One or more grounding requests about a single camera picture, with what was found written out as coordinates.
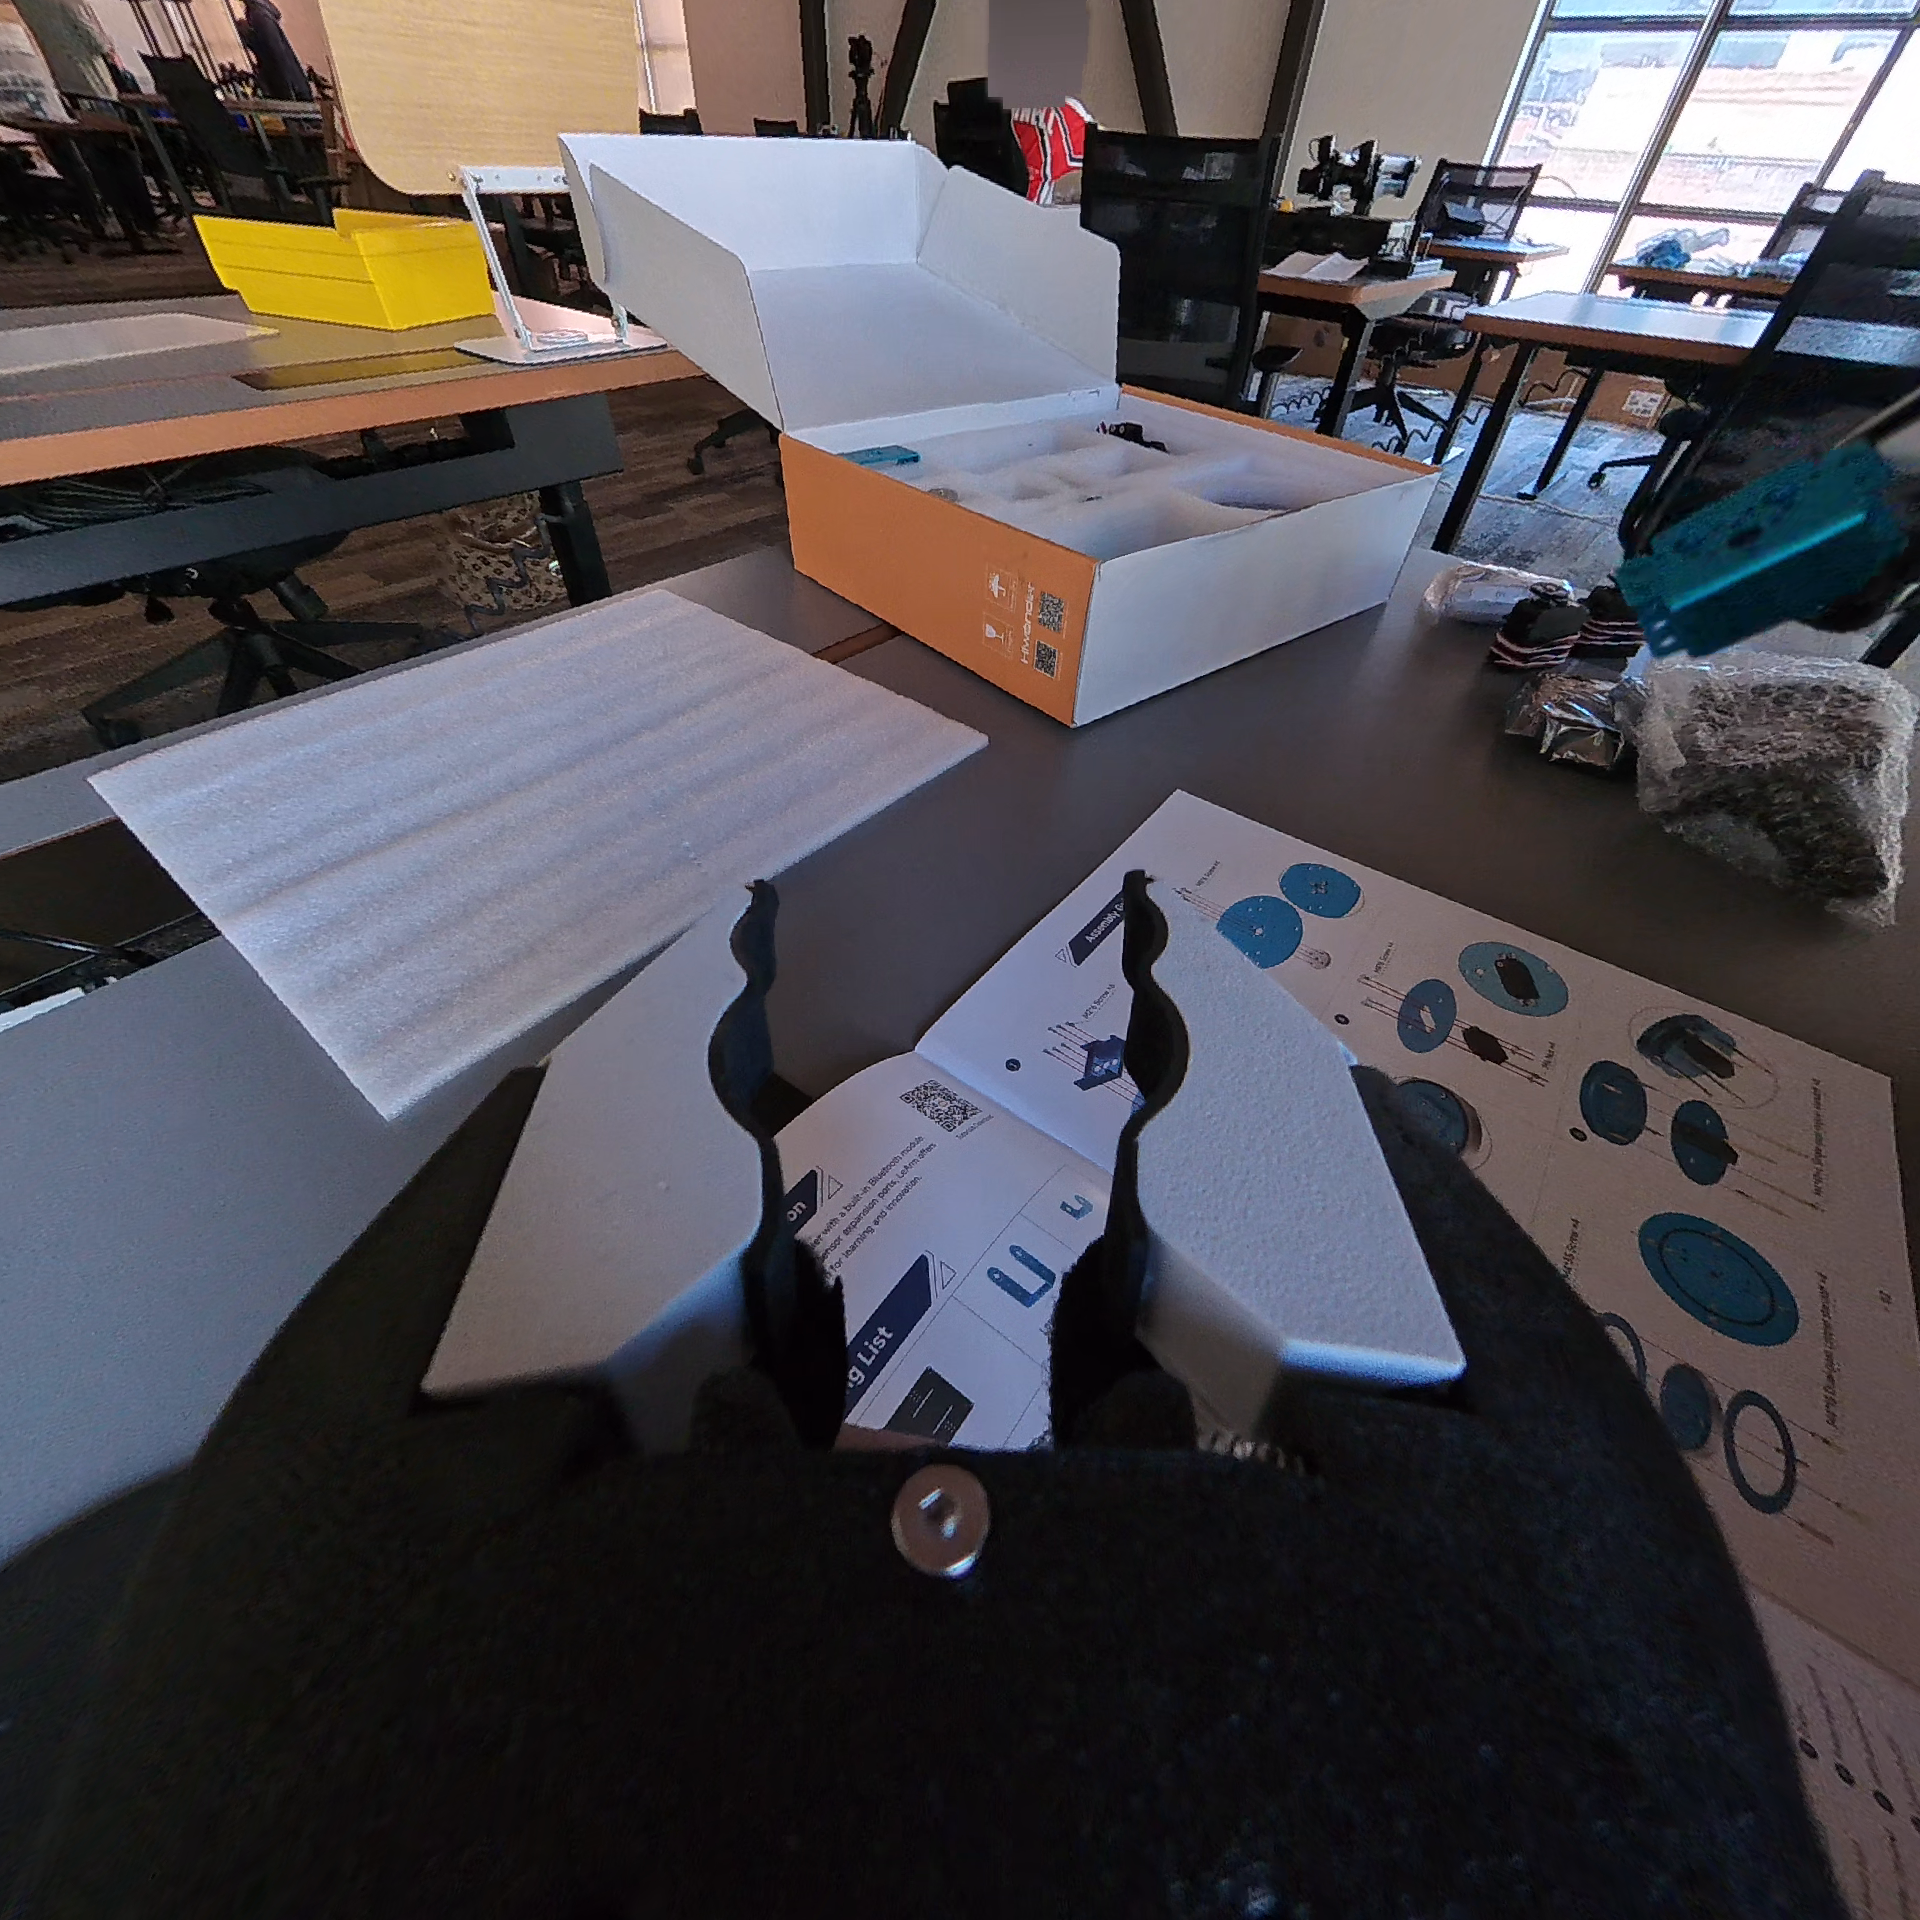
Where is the white metal stand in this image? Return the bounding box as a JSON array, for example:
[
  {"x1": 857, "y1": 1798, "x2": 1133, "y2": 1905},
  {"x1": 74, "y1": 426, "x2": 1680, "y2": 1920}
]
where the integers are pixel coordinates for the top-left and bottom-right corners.
[{"x1": 456, "y1": 162, "x2": 672, "y2": 363}]

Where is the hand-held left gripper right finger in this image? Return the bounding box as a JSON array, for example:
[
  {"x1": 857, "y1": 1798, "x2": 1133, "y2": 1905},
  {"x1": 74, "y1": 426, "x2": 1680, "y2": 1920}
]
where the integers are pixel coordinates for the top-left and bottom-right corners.
[{"x1": 1050, "y1": 872, "x2": 1471, "y2": 1453}]

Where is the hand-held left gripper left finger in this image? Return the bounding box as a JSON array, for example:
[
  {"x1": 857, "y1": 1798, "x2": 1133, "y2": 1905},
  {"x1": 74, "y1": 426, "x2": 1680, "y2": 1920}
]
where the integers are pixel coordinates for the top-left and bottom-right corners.
[{"x1": 421, "y1": 882, "x2": 849, "y2": 1453}]

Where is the white plastic bag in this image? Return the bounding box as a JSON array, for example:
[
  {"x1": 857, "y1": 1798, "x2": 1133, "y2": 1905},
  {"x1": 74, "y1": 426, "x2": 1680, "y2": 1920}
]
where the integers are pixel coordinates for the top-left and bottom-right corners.
[{"x1": 1422, "y1": 563, "x2": 1547, "y2": 627}]

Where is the white flat tray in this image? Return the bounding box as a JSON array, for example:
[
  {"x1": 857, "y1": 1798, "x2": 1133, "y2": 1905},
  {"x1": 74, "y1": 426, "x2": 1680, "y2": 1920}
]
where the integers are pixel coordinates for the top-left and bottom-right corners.
[{"x1": 0, "y1": 312, "x2": 281, "y2": 378}]

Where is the black office chair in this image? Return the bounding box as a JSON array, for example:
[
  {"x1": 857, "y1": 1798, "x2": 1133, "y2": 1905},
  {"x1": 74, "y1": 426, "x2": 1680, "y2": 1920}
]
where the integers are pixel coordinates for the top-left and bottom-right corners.
[{"x1": 83, "y1": 525, "x2": 456, "y2": 752}]

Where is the bubble wrap package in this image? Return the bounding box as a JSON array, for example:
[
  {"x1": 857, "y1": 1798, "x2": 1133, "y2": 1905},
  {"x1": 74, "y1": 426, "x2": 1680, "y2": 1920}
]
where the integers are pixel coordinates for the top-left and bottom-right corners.
[{"x1": 1629, "y1": 652, "x2": 1920, "y2": 925}]

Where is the white and orange cardboard box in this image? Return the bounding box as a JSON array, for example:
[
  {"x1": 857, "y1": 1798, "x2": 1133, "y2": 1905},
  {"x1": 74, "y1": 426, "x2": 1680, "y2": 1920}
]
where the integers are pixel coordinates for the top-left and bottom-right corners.
[{"x1": 558, "y1": 132, "x2": 1443, "y2": 730}]

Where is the large grid window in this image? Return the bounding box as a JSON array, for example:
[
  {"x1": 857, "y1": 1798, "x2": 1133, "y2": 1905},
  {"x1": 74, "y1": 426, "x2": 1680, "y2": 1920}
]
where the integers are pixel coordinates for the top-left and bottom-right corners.
[{"x1": 1499, "y1": 0, "x2": 1920, "y2": 260}]

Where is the yellow plastic bin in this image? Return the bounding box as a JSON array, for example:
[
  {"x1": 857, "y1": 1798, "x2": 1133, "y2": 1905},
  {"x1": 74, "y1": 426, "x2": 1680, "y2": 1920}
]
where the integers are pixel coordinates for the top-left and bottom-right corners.
[
  {"x1": 192, "y1": 213, "x2": 502, "y2": 331},
  {"x1": 334, "y1": 208, "x2": 489, "y2": 265}
]

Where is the rounded light wood panel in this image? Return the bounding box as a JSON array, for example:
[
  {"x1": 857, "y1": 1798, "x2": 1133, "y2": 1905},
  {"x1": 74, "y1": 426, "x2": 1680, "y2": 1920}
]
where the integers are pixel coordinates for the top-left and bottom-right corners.
[{"x1": 318, "y1": 0, "x2": 641, "y2": 198}]

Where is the patterned ceramic pot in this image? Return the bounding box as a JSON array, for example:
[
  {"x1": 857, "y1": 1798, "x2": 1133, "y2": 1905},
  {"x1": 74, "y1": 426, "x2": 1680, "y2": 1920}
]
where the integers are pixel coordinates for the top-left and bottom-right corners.
[{"x1": 440, "y1": 497, "x2": 552, "y2": 621}]

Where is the white foam sheet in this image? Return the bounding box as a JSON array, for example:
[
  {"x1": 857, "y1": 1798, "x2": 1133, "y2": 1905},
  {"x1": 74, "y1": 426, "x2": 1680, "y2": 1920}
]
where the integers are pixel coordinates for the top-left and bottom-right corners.
[{"x1": 87, "y1": 588, "x2": 990, "y2": 1124}]

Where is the white user manual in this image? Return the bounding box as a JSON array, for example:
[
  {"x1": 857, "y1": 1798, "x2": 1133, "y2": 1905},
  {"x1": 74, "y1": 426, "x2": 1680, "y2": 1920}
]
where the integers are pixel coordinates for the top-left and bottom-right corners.
[{"x1": 773, "y1": 790, "x2": 1920, "y2": 1920}]

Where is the black mesh chair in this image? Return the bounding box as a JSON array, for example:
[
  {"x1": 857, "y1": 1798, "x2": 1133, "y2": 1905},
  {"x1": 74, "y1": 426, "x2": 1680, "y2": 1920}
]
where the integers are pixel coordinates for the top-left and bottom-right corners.
[{"x1": 1079, "y1": 128, "x2": 1278, "y2": 417}]

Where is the grey table with wooden edge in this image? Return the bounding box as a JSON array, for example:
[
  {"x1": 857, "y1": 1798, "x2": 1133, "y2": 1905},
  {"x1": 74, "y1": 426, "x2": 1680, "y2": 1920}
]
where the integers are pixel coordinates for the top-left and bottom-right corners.
[{"x1": 0, "y1": 292, "x2": 706, "y2": 620}]

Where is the group of black office chairs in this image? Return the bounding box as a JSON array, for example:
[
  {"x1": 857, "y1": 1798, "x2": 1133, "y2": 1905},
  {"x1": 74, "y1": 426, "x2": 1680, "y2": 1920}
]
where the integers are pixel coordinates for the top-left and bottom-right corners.
[{"x1": 0, "y1": 52, "x2": 350, "y2": 265}]

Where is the silver foil bag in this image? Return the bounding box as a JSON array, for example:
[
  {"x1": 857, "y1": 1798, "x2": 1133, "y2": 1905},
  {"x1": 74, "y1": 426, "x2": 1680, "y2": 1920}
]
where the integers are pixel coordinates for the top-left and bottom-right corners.
[{"x1": 1505, "y1": 673, "x2": 1646, "y2": 770}]

